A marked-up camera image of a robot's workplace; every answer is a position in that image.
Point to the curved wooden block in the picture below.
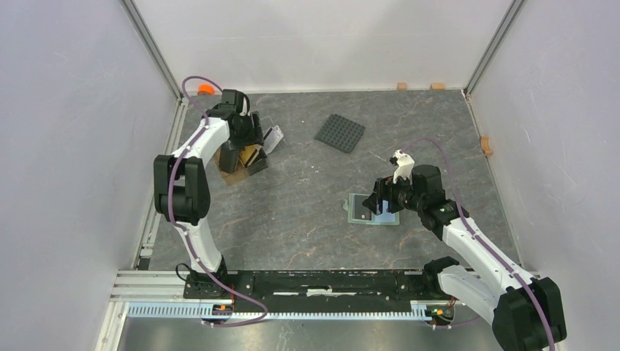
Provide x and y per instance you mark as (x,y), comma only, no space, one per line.
(485,144)

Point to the aluminium frame post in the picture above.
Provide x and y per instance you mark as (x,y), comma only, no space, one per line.
(494,44)
(151,46)

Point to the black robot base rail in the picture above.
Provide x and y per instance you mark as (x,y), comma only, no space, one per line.
(316,292)

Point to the right aluminium frame post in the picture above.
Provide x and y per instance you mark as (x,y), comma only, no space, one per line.
(494,44)

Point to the orange round cap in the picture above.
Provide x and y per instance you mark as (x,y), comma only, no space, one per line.
(205,89)

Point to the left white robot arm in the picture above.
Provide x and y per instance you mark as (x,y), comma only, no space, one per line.
(181,190)

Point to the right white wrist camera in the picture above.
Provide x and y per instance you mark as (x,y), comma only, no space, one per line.
(404,164)

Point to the left aluminium frame post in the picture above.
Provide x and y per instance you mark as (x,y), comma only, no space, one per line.
(151,46)

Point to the dark grey lego baseplate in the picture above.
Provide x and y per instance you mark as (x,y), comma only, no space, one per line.
(340,133)

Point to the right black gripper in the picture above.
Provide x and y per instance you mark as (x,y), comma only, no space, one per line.
(384,189)

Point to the gold credit card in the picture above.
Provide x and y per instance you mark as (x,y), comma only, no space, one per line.
(249,154)

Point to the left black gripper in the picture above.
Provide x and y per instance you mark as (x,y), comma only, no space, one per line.
(255,137)

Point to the flat wooden block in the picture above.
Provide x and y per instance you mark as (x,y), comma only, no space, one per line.
(437,86)

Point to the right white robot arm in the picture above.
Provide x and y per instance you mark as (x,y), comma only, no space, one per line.
(524,312)

